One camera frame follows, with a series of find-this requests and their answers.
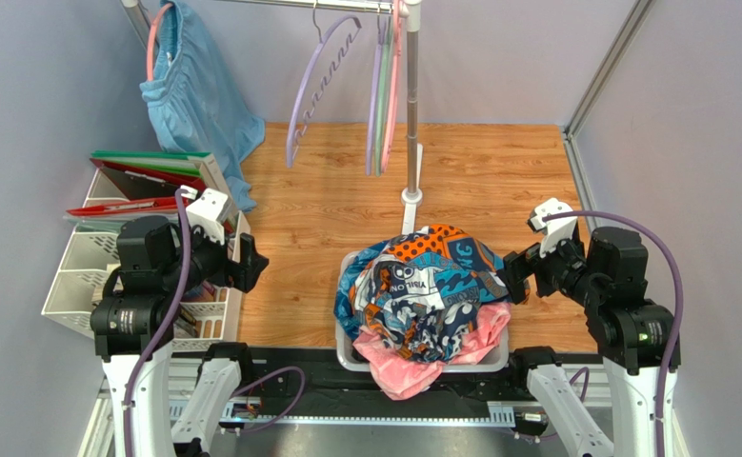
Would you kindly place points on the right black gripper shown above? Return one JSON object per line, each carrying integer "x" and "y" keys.
{"x": 513, "y": 273}

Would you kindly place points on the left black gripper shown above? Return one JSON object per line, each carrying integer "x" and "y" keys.
{"x": 242, "y": 275}

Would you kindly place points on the patterned blue orange shorts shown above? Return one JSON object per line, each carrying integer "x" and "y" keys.
{"x": 421, "y": 293}

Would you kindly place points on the purple notched hanger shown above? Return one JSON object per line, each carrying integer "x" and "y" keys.
{"x": 332, "y": 47}

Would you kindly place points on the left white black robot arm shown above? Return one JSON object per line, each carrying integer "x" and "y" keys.
{"x": 134, "y": 332}

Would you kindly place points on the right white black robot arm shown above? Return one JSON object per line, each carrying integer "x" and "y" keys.
{"x": 607, "y": 278}

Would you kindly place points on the pink shorts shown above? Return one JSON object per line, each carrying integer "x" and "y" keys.
{"x": 400, "y": 379}

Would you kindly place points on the light blue hung shorts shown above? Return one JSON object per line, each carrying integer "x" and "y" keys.
{"x": 193, "y": 103}

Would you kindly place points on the purple plain hanger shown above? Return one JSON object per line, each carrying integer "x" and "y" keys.
{"x": 371, "y": 128}

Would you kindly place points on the green hanger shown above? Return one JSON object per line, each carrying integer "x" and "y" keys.
{"x": 382, "y": 97}

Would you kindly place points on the pink hanger holding shorts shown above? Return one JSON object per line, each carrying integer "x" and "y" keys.
{"x": 152, "y": 38}

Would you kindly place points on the pink hanger on rack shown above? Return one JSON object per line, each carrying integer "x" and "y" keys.
{"x": 393, "y": 95}

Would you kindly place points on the white file organizer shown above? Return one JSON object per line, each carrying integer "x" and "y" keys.
{"x": 90, "y": 254}

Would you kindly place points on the white laundry basket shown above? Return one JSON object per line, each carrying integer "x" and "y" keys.
{"x": 350, "y": 358}

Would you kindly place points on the red flat folder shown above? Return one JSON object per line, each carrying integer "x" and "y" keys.
{"x": 156, "y": 205}

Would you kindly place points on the white rack base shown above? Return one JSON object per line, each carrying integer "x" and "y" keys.
{"x": 411, "y": 209}

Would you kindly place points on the green folder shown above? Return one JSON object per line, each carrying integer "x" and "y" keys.
{"x": 202, "y": 164}

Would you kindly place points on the red clipboard folder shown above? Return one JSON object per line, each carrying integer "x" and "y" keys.
{"x": 137, "y": 183}

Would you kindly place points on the metal clothes rack pole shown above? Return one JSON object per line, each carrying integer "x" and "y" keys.
{"x": 413, "y": 26}

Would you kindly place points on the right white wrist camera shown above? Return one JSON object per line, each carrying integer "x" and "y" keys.
{"x": 554, "y": 230}

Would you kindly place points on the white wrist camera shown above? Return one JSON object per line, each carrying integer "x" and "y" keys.
{"x": 208, "y": 210}
{"x": 554, "y": 230}

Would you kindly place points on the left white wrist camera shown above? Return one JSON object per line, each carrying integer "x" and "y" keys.
{"x": 208, "y": 210}

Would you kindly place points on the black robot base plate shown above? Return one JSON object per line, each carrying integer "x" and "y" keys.
{"x": 331, "y": 390}

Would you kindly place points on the slotted cable duct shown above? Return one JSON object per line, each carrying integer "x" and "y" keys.
{"x": 501, "y": 417}

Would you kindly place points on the metal clothes rack rail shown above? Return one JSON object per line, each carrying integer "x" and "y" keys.
{"x": 343, "y": 5}

